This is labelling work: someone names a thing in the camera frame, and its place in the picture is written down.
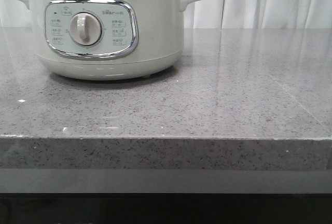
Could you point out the pale green electric cooking pot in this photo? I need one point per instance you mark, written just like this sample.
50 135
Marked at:
107 39

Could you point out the white curtain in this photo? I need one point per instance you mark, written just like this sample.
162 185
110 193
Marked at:
259 1

